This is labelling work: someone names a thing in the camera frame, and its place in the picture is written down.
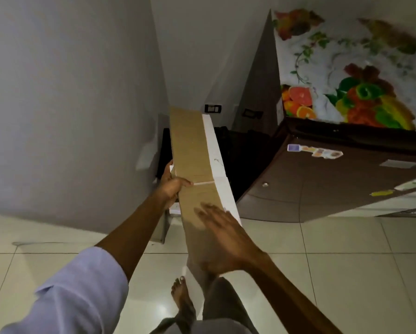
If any dark maroon refrigerator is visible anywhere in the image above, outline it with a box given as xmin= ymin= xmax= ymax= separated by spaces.
xmin=231 ymin=10 xmax=416 ymax=223

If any fruit print fridge cover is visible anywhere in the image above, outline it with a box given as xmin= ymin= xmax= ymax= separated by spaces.
xmin=272 ymin=8 xmax=416 ymax=133

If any person's white shirt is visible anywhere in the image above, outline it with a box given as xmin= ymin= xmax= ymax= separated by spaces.
xmin=0 ymin=246 xmax=243 ymax=334

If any long white figure magnet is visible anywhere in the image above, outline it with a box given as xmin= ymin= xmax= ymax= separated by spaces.
xmin=394 ymin=177 xmax=416 ymax=192

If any person's right forearm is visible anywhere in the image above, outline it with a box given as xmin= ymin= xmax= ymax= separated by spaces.
xmin=249 ymin=253 xmax=344 ymax=334

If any printed cardboard box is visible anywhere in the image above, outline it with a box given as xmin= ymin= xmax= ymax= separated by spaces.
xmin=168 ymin=107 xmax=243 ymax=286

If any person's right hand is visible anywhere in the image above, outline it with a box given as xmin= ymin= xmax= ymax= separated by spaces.
xmin=194 ymin=202 xmax=270 ymax=275

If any person's left forearm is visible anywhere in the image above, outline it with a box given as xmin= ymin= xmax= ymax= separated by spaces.
xmin=95 ymin=189 xmax=170 ymax=282

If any grey rectangular magnet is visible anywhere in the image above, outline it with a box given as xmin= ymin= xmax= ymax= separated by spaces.
xmin=379 ymin=159 xmax=416 ymax=169

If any person's left foot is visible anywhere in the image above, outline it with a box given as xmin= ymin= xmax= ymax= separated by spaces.
xmin=170 ymin=276 xmax=196 ymax=321

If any multicolour picture magnet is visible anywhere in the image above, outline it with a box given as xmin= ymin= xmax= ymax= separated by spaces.
xmin=287 ymin=144 xmax=343 ymax=160

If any person's left hand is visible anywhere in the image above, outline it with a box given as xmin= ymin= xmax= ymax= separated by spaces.
xmin=156 ymin=160 xmax=194 ymax=211

